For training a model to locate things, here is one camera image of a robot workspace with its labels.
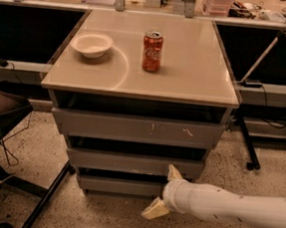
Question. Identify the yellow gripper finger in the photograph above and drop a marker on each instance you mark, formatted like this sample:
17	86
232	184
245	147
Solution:
173	173
156	209

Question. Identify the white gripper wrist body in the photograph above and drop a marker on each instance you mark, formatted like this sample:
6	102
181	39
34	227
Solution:
170	194

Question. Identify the grey drawer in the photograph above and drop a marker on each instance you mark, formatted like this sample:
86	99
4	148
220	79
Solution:
120	186
132	163
137	128

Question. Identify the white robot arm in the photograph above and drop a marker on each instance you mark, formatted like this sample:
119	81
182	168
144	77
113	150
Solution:
212	203

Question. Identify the grey bottom drawer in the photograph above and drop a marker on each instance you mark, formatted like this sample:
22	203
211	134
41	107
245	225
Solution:
120	186

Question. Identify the grey drawer cabinet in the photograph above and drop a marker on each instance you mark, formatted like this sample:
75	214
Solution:
192	84

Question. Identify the grey top drawer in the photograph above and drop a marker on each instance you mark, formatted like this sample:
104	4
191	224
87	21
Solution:
137	128

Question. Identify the black desk leg right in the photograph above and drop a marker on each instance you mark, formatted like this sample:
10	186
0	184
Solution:
253	163

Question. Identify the black desk leg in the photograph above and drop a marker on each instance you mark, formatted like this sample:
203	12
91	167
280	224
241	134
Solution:
253	163
68	168

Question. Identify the black desk leg left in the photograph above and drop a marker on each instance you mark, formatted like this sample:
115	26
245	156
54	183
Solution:
68	168

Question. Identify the black power adapter right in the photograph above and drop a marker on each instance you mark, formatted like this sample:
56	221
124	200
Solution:
252	84

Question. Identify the red soda can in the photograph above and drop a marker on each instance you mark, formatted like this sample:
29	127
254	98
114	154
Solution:
152	44

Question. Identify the white bowl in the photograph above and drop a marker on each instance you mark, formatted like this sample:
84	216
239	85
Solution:
91	45

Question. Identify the pink plastic container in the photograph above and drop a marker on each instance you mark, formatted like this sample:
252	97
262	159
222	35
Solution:
216	8

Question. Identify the white stick with black tip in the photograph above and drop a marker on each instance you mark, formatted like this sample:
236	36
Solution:
281	35

